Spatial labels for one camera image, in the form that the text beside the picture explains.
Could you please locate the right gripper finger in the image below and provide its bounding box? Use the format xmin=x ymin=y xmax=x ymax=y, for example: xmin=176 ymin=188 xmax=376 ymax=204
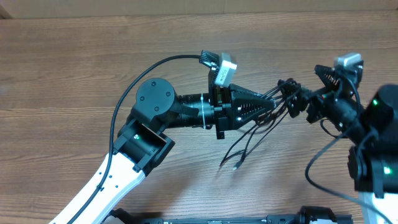
xmin=314 ymin=65 xmax=341 ymax=92
xmin=284 ymin=80 xmax=311 ymax=118

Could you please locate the black usb cable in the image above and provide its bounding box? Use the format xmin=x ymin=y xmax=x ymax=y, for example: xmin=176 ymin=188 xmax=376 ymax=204
xmin=219 ymin=78 xmax=304 ymax=171

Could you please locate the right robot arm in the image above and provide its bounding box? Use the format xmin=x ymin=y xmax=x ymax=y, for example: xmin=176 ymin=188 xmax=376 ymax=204
xmin=278 ymin=61 xmax=397 ymax=223

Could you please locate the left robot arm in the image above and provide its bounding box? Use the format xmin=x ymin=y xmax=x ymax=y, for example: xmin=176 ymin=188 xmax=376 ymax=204
xmin=52 ymin=67 xmax=276 ymax=223

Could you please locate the right camera cable black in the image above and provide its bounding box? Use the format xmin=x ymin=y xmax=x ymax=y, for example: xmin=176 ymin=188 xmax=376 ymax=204
xmin=305 ymin=84 xmax=397 ymax=223

